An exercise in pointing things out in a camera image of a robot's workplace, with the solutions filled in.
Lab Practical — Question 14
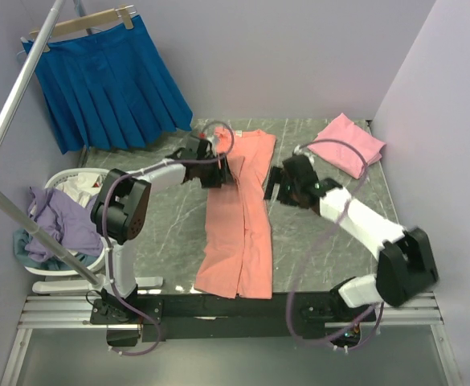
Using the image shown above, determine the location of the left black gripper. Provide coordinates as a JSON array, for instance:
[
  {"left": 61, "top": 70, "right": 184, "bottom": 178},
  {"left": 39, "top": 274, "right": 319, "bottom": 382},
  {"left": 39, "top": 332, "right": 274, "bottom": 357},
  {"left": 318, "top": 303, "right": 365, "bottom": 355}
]
[{"left": 196, "top": 152, "right": 235, "bottom": 189}]

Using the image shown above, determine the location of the salmon orange t shirt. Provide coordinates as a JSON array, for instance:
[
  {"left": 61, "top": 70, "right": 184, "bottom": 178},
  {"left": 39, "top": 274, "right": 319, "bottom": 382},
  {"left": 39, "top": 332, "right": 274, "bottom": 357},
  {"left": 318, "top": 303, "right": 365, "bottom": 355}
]
[{"left": 194, "top": 126, "right": 276, "bottom": 299}]

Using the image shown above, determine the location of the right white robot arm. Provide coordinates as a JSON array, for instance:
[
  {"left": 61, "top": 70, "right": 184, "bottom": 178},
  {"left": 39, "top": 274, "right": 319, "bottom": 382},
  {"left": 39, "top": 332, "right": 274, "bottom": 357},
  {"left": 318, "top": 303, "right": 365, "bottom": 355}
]
[{"left": 264, "top": 154, "right": 439, "bottom": 321}]

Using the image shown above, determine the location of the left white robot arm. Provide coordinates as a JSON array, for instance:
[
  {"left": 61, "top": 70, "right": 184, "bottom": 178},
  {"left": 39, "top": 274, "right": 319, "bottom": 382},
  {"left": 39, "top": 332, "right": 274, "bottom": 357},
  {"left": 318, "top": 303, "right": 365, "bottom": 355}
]
[{"left": 91, "top": 136, "right": 233, "bottom": 323}]

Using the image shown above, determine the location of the folded pink t shirt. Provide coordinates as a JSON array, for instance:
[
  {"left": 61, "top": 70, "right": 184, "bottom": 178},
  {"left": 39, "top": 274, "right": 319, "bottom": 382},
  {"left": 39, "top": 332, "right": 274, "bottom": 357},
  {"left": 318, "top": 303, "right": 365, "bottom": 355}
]
[{"left": 308, "top": 113, "right": 386, "bottom": 179}]

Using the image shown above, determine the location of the white garment in basket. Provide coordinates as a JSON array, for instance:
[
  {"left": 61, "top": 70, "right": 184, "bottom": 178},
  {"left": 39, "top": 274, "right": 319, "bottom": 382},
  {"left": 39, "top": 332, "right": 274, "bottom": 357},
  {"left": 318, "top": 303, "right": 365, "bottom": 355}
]
[{"left": 56, "top": 172, "right": 104, "bottom": 207}]

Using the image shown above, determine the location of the blue pleated skirt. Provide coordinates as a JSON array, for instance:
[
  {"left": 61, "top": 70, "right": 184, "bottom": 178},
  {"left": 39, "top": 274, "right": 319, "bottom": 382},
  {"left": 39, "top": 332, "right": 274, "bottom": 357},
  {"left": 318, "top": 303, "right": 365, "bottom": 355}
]
[{"left": 35, "top": 15, "right": 193, "bottom": 153}]

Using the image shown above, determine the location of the black base beam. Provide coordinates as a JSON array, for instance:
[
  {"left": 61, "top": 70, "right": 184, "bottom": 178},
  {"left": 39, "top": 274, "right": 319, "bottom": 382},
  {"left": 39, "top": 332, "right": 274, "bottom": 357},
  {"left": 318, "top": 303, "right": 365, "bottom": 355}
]
[{"left": 89, "top": 291, "right": 380, "bottom": 347}]

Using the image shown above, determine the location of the lavender shirt in basket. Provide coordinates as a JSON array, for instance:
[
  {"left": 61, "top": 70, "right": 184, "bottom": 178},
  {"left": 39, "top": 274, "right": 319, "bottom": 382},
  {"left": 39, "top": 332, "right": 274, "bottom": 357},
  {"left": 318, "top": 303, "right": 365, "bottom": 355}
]
[{"left": 27, "top": 187, "right": 103, "bottom": 259}]

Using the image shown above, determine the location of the white laundry basket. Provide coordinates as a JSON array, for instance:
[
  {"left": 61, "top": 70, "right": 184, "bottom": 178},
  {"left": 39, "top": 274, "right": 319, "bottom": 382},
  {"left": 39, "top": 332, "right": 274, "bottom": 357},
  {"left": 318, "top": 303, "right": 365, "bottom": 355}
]
[{"left": 25, "top": 168, "right": 108, "bottom": 277}]

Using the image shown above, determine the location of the wooden clip hanger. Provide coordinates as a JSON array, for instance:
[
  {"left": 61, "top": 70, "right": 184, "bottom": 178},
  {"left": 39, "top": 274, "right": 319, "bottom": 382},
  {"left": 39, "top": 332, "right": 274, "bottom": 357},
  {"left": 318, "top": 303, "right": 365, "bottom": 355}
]
[{"left": 29, "top": 3, "right": 137, "bottom": 54}]

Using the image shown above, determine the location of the blue grey cloth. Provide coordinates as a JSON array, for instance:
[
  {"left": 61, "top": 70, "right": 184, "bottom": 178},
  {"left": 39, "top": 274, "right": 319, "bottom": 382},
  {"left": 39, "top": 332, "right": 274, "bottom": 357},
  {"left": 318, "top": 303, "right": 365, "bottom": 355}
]
[{"left": 13, "top": 229, "right": 71, "bottom": 271}]

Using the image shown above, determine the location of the white clothes rack pole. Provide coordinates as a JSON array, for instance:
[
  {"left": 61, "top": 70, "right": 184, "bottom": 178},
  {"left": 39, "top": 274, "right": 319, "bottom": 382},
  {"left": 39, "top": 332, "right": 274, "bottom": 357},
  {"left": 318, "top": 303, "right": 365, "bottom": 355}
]
[{"left": 0, "top": 0, "right": 104, "bottom": 289}]

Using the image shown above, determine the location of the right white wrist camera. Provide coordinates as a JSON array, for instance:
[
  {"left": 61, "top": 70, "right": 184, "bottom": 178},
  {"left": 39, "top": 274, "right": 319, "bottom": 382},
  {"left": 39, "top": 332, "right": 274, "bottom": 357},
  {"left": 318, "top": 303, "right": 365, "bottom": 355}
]
[{"left": 292, "top": 145, "right": 314, "bottom": 162}]

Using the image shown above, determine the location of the aluminium rail frame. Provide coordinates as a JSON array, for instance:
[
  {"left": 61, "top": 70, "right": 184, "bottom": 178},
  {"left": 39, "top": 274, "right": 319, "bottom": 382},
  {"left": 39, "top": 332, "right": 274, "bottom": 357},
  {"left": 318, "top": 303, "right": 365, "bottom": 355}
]
[{"left": 1, "top": 289, "right": 463, "bottom": 385}]

